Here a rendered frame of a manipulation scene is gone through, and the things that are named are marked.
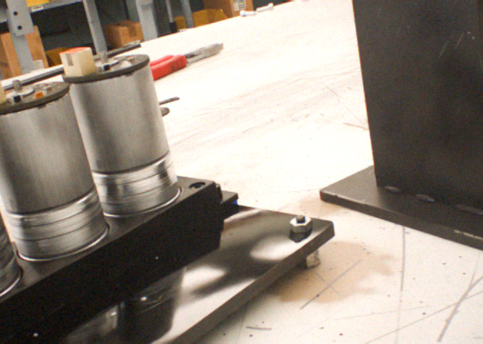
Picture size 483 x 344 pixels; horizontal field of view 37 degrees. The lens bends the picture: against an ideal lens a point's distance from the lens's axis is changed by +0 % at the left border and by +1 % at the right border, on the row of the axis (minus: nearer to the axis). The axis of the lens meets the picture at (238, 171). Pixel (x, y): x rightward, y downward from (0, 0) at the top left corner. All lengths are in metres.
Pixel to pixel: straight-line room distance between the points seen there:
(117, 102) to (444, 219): 0.10
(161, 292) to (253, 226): 0.04
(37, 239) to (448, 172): 0.12
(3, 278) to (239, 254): 0.06
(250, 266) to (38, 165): 0.06
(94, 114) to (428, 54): 0.09
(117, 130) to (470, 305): 0.10
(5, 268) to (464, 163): 0.12
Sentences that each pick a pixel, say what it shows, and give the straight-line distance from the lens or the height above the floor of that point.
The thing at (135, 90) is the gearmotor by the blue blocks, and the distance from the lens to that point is 0.20.
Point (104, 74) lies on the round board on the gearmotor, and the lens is 0.20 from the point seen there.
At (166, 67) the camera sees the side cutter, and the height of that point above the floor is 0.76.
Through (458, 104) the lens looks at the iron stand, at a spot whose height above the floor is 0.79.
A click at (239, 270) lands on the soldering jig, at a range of 0.18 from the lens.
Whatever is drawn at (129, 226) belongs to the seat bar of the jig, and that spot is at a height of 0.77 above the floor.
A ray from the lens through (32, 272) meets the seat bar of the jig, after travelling 0.19.
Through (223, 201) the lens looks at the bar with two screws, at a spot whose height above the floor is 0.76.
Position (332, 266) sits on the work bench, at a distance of 0.20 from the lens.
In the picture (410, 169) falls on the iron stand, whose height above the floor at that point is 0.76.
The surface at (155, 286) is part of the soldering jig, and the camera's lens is 0.19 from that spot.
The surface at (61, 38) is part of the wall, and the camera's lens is 4.77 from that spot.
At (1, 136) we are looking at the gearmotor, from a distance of 0.19.
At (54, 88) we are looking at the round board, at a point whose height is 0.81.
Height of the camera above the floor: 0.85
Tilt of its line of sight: 19 degrees down
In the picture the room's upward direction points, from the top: 11 degrees counter-clockwise
